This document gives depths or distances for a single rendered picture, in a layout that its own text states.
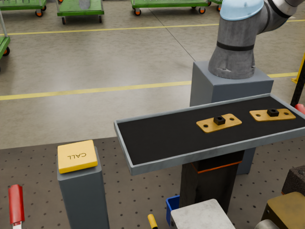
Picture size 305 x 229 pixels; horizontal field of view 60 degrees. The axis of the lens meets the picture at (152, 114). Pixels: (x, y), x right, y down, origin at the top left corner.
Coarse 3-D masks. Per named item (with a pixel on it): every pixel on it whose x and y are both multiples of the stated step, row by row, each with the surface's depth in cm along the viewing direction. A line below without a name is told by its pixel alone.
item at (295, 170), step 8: (296, 168) 49; (304, 168) 49; (288, 176) 50; (296, 176) 48; (304, 176) 48; (288, 184) 50; (296, 184) 48; (304, 184) 46; (288, 192) 51; (304, 192) 47
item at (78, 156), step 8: (72, 144) 46; (80, 144) 46; (88, 144) 46; (64, 152) 44; (72, 152) 44; (80, 152) 44; (88, 152) 44; (64, 160) 42; (72, 160) 42; (80, 160) 42; (88, 160) 42; (96, 160) 42; (64, 168) 41; (72, 168) 42; (80, 168) 42
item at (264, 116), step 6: (252, 114) 53; (258, 114) 54; (264, 114) 53; (270, 114) 53; (276, 114) 53; (282, 114) 53; (288, 114) 54; (258, 120) 52; (264, 120) 52; (270, 120) 52; (276, 120) 52
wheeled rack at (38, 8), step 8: (24, 0) 690; (32, 0) 690; (40, 0) 630; (0, 8) 617; (8, 8) 620; (16, 8) 624; (24, 8) 628; (32, 8) 632; (40, 8) 636; (40, 16) 652
